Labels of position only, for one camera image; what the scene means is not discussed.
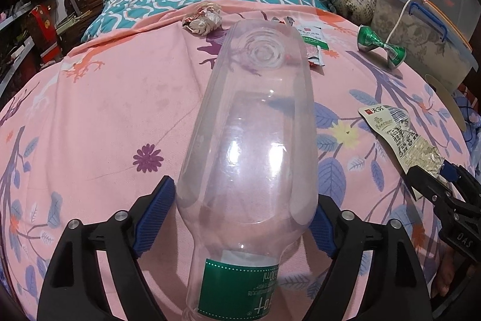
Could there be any clear plastic bottle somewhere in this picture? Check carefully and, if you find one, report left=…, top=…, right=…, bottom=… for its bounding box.
left=175, top=20, right=320, bottom=321

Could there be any green paper bundle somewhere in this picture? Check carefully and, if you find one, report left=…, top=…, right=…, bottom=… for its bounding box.
left=56, top=11, right=93, bottom=36

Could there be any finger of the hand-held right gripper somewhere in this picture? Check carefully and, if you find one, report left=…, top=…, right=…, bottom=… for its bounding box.
left=443, top=162, right=481, bottom=205
left=408, top=165, right=457, bottom=205

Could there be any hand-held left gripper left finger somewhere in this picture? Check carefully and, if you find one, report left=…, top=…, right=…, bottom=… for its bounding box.
left=38, top=175, right=177, bottom=321

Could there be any clear plastic storage bin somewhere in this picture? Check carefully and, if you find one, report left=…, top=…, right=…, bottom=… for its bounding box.
left=372, top=0, right=476, bottom=92

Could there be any red bag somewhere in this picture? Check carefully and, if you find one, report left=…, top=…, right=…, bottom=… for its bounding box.
left=30, top=4, right=64, bottom=64

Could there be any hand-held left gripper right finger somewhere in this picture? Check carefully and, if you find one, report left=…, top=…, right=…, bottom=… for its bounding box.
left=301, top=193, right=433, bottom=321

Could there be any beige snack packet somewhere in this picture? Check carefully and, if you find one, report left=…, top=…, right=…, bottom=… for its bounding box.
left=358, top=105, right=446, bottom=177

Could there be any red silver wrapper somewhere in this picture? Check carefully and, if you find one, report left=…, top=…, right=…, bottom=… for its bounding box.
left=305, top=45, right=327, bottom=68

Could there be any crushed green can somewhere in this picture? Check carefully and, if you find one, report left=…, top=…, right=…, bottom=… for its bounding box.
left=357, top=25, right=407, bottom=70

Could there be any white paper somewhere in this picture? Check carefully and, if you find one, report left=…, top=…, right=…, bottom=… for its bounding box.
left=182, top=1, right=223, bottom=36

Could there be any pink floral blanket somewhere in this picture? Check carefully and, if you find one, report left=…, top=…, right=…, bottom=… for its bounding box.
left=0, top=0, right=481, bottom=321

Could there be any grey metal shelf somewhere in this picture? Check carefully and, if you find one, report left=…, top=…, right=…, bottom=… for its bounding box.
left=0, top=0, right=42, bottom=96

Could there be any person's right hand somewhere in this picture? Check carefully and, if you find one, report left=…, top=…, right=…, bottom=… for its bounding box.
left=438, top=251, right=476, bottom=300

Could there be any green white packet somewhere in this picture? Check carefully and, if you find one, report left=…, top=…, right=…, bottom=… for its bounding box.
left=297, top=25, right=331, bottom=51

